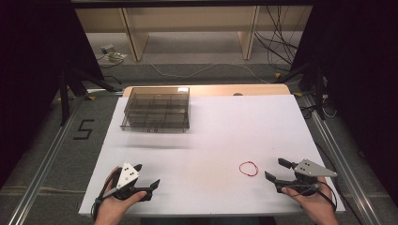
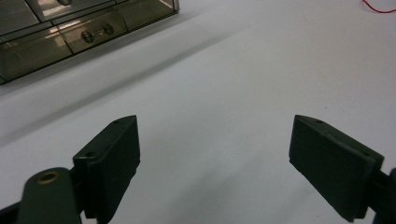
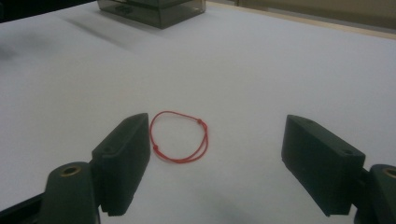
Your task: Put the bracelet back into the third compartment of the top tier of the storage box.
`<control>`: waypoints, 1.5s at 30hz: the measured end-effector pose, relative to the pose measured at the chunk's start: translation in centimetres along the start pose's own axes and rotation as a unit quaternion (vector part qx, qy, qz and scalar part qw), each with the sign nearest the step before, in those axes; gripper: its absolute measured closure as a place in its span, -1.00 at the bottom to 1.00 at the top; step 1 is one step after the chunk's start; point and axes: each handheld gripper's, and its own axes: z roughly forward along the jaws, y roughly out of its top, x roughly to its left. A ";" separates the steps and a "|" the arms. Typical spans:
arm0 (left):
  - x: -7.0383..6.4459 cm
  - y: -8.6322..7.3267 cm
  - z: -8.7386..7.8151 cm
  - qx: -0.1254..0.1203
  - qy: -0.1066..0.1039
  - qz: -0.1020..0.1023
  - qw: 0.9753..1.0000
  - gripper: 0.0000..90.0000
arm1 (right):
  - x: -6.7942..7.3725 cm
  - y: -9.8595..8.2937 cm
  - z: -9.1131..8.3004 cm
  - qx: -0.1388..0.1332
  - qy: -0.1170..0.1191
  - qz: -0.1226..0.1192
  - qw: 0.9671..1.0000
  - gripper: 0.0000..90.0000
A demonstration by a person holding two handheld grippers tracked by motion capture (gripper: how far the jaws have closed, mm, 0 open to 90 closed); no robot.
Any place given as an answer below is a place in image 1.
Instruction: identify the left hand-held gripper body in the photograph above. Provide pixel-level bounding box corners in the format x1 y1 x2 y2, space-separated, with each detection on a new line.
111 160 154 202

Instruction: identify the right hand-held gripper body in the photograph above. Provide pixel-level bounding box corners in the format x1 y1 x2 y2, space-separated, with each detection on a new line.
274 158 339 197

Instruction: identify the red rubber band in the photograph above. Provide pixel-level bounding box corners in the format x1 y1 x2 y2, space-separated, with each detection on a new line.
238 160 260 177

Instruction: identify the dark clear compartment organizer box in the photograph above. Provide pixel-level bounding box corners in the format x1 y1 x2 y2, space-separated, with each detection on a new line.
119 86 191 134

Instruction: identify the person's left hand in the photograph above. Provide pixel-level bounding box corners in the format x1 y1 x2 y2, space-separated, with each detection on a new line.
93 166 148 225

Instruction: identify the person's right hand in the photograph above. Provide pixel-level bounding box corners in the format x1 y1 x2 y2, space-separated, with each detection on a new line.
281 176 341 225

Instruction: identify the person's dark clothing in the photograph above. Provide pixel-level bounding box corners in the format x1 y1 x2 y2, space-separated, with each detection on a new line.
140 216 278 225

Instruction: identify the black tripod stand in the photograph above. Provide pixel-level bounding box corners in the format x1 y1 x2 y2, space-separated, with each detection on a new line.
274 59 329 122
57 66 125 127

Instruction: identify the black curtain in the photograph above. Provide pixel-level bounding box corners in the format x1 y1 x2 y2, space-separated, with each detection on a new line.
290 0 398 199
0 0 105 190

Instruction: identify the grey power adapter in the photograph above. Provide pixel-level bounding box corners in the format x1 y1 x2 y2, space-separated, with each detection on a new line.
99 43 116 55

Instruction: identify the light wooden desk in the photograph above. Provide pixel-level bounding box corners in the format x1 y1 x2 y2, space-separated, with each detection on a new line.
74 5 314 63

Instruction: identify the aluminium floor rail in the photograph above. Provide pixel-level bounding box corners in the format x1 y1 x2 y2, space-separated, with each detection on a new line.
7 96 86 225
302 93 383 225

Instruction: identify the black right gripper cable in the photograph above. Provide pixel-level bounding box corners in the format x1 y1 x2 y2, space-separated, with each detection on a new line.
285 180 339 214

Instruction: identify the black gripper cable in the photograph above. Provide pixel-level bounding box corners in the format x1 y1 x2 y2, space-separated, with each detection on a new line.
90 187 111 222
285 180 339 214

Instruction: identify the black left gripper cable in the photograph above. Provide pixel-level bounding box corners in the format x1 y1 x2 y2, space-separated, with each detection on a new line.
90 187 111 222

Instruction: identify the bundle of black cables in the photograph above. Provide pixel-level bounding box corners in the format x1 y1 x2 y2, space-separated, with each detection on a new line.
253 5 302 72

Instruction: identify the white coiled cable bundle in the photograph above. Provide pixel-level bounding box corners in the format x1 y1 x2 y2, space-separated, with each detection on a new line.
105 51 129 64

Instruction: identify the white floor cable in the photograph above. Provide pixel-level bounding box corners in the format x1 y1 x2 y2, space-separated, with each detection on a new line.
149 62 270 85

